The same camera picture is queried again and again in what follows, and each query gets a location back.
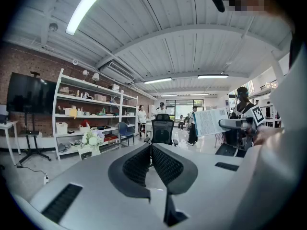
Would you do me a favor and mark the white shelving unit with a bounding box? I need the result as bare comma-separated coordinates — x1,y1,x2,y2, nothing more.
52,68,139,161

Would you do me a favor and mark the ceiling air conditioner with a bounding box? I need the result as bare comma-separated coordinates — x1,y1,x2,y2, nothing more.
98,60,135,84

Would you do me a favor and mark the black power cable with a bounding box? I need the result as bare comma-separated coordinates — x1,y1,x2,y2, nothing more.
16,165,47,177

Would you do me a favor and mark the person's right forearm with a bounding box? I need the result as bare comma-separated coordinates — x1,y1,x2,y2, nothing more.
253,125,285,146

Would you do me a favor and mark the white side table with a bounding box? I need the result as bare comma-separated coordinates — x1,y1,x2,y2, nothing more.
0,121,21,165

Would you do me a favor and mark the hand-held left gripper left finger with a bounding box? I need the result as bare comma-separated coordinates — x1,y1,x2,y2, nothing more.
107,142,153,199

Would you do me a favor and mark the blue chair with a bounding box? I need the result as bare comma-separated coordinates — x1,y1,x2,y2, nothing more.
118,121,135,146

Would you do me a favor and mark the white box with blue edge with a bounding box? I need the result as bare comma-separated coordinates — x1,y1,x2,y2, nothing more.
193,107,230,138

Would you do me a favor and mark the purple and white flower bouquet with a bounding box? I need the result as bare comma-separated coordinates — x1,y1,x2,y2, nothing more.
80,127,106,153

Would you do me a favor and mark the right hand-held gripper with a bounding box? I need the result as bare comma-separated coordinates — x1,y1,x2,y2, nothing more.
218,105,266,149

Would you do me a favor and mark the black television screen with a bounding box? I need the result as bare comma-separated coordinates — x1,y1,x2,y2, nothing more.
6,72,58,115

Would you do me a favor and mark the ceiling light bar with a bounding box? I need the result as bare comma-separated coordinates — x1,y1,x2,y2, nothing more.
197,74,229,79
143,77,172,84

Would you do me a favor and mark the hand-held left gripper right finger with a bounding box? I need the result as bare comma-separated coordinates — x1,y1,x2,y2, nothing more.
152,142,199,196

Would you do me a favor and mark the long ceiling light tube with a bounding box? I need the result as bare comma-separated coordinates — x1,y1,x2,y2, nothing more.
66,0,113,35

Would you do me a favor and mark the black television stand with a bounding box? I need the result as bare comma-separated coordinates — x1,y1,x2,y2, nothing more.
18,113,52,165

